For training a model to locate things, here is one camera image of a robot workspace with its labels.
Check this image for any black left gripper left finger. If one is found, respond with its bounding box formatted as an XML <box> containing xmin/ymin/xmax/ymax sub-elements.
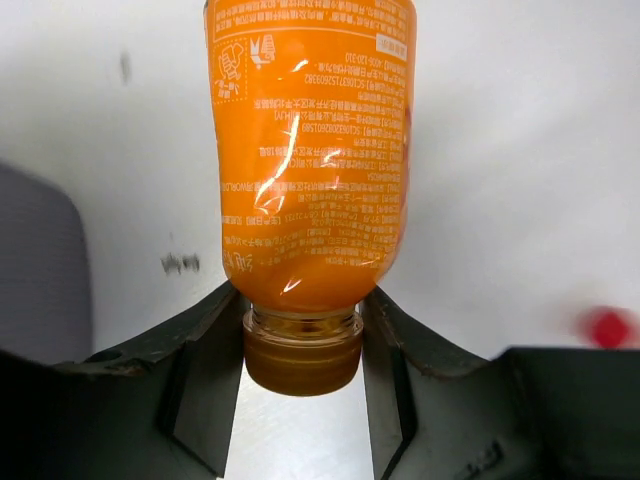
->
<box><xmin>1</xmin><ymin>284</ymin><xmax>245</xmax><ymax>479</ymax></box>

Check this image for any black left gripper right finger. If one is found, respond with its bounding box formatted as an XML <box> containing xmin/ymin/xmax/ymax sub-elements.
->
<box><xmin>361</xmin><ymin>289</ymin><xmax>639</xmax><ymax>479</ymax></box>

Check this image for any clear bottle red label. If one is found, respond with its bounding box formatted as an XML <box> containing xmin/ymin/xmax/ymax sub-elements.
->
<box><xmin>577</xmin><ymin>305</ymin><xmax>639</xmax><ymax>350</ymax></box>

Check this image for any orange plastic bottle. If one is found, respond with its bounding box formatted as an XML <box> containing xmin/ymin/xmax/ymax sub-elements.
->
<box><xmin>204</xmin><ymin>1</ymin><xmax>417</xmax><ymax>396</ymax></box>

